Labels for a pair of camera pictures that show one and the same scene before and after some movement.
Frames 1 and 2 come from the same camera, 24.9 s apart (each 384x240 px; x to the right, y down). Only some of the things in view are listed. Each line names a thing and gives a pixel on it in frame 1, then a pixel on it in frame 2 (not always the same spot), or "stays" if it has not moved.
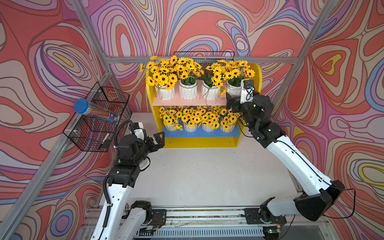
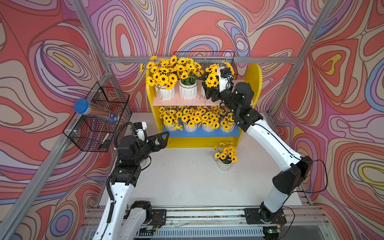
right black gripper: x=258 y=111 to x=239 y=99
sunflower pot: x=233 y=72 to x=225 y=156
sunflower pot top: x=212 y=81 stays
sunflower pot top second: x=188 y=71 stays
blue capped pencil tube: x=82 y=106 stays
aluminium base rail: x=230 y=223 stays
